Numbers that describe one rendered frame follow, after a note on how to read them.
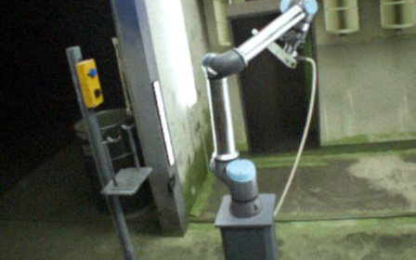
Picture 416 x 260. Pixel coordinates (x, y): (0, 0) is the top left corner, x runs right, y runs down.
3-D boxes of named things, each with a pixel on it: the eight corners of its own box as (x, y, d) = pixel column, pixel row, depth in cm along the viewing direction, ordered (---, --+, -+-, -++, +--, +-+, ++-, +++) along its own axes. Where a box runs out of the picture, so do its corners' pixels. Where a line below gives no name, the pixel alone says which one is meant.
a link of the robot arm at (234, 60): (217, 65, 178) (314, -8, 191) (206, 62, 189) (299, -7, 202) (229, 84, 183) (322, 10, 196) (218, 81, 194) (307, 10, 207)
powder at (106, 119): (64, 130, 330) (63, 129, 330) (106, 110, 372) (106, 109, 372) (103, 135, 301) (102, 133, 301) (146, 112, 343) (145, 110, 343)
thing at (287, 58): (318, 64, 227) (290, 59, 216) (315, 71, 229) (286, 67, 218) (277, 32, 262) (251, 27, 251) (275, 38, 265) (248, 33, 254)
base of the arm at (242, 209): (261, 217, 197) (259, 201, 194) (227, 218, 202) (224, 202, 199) (264, 199, 214) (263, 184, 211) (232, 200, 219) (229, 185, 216)
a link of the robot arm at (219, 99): (223, 189, 210) (207, 56, 187) (210, 178, 226) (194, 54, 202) (247, 182, 216) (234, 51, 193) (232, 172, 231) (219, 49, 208)
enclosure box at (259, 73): (248, 134, 345) (227, 4, 284) (314, 126, 335) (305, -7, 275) (249, 157, 315) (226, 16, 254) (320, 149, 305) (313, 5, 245)
